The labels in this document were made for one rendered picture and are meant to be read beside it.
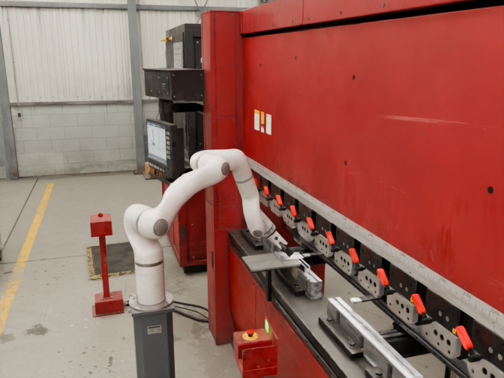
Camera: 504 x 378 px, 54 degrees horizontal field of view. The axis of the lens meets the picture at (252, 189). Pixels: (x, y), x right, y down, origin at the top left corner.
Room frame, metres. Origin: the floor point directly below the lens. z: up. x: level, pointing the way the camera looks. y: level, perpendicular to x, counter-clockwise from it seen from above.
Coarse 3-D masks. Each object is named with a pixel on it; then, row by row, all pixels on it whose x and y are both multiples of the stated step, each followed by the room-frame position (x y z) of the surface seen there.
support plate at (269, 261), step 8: (248, 256) 2.45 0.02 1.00; (256, 256) 2.45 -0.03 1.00; (264, 256) 2.45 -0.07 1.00; (272, 256) 2.45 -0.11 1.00; (248, 264) 2.36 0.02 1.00; (256, 264) 2.36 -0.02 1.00; (264, 264) 2.36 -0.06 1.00; (272, 264) 2.36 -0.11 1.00; (280, 264) 2.36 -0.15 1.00; (288, 264) 2.36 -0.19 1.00; (296, 264) 2.36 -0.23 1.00
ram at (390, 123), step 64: (256, 64) 2.98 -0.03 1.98; (320, 64) 2.17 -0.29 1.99; (384, 64) 1.70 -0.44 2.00; (448, 64) 1.40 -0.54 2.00; (320, 128) 2.14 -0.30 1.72; (384, 128) 1.68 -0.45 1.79; (448, 128) 1.37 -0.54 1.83; (320, 192) 2.12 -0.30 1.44; (384, 192) 1.65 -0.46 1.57; (448, 192) 1.35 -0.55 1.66; (384, 256) 1.62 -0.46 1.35; (448, 256) 1.32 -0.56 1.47
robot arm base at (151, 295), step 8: (160, 264) 1.93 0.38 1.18; (136, 272) 1.92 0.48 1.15; (144, 272) 1.90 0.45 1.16; (152, 272) 1.90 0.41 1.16; (160, 272) 1.93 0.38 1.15; (136, 280) 1.92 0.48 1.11; (144, 280) 1.90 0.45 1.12; (152, 280) 1.90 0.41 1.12; (160, 280) 1.93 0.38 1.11; (136, 288) 1.93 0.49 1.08; (144, 288) 1.90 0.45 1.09; (152, 288) 1.90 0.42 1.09; (160, 288) 1.93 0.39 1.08; (136, 296) 1.93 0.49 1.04; (144, 296) 1.90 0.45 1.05; (152, 296) 1.90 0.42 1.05; (160, 296) 1.92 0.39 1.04; (168, 296) 1.98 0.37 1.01; (136, 304) 1.91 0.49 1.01; (144, 304) 1.90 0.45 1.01; (152, 304) 1.90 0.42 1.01; (160, 304) 1.91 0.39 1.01; (168, 304) 1.91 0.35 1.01
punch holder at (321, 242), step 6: (318, 216) 2.13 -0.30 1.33; (318, 222) 2.13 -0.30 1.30; (324, 222) 2.07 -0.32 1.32; (330, 222) 2.02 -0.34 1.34; (318, 228) 2.13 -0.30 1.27; (324, 228) 2.07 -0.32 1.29; (330, 228) 2.02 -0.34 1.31; (336, 228) 2.02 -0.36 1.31; (324, 234) 2.07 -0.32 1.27; (318, 240) 2.12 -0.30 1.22; (324, 240) 2.06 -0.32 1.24; (318, 246) 2.11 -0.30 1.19; (324, 246) 2.06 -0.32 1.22; (330, 246) 2.01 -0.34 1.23; (324, 252) 2.05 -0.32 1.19; (330, 252) 2.01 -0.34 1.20
